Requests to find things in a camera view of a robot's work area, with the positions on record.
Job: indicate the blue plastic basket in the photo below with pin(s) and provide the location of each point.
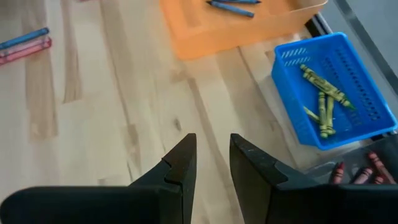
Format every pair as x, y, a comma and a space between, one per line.
295, 93

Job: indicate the orange translucent plastic bin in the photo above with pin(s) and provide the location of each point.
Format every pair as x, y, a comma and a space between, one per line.
217, 34

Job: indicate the red crayon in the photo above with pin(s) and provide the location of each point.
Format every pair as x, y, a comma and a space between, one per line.
379, 180
381, 166
338, 174
363, 177

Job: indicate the black aluminium table frame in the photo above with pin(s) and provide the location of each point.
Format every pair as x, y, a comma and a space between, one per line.
320, 26

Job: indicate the grey plastic bin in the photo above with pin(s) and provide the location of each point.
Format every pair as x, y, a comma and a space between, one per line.
354, 158

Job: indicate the brown crayon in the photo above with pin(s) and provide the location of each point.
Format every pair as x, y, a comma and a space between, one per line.
311, 114

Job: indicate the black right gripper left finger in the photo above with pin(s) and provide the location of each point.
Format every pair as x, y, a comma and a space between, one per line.
177, 193

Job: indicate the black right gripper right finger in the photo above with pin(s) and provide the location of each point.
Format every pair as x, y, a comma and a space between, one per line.
264, 199

